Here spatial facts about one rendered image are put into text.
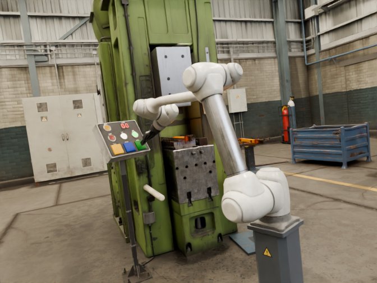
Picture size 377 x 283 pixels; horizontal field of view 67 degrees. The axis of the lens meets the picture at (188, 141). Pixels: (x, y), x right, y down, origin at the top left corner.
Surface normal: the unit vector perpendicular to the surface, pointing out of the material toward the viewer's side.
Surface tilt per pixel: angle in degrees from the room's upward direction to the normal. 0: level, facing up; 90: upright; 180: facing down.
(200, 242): 90
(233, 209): 96
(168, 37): 90
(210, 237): 90
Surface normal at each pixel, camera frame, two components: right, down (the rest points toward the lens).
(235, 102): 0.37, 0.03
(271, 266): -0.73, 0.14
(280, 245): -0.04, 0.08
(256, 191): 0.54, -0.36
